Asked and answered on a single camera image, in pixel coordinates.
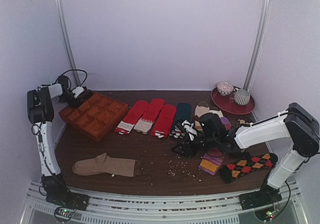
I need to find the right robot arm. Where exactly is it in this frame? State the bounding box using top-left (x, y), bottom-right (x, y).
top-left (171, 102), bottom-right (320, 205)

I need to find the aluminium frame post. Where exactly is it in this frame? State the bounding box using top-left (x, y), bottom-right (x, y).
top-left (55, 0), bottom-right (81, 86)
top-left (243, 0), bottom-right (272, 91)

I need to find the purple yellow sock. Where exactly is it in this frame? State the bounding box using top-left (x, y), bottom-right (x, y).
top-left (198, 148), bottom-right (225, 176)

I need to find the red sock left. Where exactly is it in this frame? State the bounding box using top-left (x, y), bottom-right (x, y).
top-left (115, 100), bottom-right (149, 135)

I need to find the tan sock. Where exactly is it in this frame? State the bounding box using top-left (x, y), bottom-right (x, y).
top-left (72, 153), bottom-right (142, 177)

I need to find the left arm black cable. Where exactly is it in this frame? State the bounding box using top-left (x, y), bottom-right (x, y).
top-left (56, 69), bottom-right (89, 89)

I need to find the left aluminium frame post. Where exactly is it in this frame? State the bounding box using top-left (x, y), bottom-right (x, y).
top-left (55, 0), bottom-right (81, 86)

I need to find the beige striped sock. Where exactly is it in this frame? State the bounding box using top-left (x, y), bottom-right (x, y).
top-left (194, 101), bottom-right (210, 131)

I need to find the cream short sock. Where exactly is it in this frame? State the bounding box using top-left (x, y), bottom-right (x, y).
top-left (209, 109), bottom-right (224, 118)

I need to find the right aluminium frame post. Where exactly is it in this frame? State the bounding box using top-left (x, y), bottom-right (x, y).
top-left (243, 0), bottom-right (272, 91)

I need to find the patterned white bowl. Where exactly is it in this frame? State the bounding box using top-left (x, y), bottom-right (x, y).
top-left (217, 82), bottom-right (234, 96)

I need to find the striped grey cup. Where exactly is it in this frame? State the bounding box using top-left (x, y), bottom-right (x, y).
top-left (234, 88), bottom-right (251, 106)

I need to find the purple magenta sock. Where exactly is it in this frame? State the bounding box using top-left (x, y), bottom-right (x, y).
top-left (220, 117), bottom-right (232, 131)

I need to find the red sock right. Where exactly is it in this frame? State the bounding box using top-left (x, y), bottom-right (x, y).
top-left (151, 104), bottom-right (177, 138)

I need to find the red sock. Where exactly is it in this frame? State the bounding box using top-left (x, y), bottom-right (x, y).
top-left (115, 100), bottom-right (149, 135)
top-left (151, 104), bottom-right (177, 138)
top-left (133, 98), bottom-right (165, 134)

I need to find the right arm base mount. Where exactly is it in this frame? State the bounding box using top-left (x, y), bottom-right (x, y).
top-left (239, 187), bottom-right (282, 221)

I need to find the dark green reindeer sock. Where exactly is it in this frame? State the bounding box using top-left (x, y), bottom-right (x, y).
top-left (169, 103), bottom-right (192, 138)

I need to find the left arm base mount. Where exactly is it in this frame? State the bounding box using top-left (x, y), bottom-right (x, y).
top-left (45, 190), bottom-right (90, 223)

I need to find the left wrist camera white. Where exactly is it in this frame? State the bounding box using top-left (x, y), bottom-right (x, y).
top-left (71, 86), bottom-right (86, 98)

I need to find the red sock middle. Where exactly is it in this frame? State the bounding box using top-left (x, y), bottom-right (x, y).
top-left (133, 98), bottom-right (165, 134)

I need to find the brown argyle sock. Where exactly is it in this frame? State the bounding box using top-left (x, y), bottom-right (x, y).
top-left (237, 118), bottom-right (252, 126)

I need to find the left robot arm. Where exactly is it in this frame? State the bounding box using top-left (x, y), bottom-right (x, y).
top-left (27, 75), bottom-right (93, 206)

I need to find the dark red plate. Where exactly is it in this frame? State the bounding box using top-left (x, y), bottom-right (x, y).
top-left (211, 87), bottom-right (256, 115)

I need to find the black orange argyle sock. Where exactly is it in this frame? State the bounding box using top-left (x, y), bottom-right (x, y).
top-left (219, 153), bottom-right (278, 183)

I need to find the orange divided organizer tray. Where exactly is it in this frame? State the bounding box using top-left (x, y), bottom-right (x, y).
top-left (59, 92), bottom-right (129, 142)

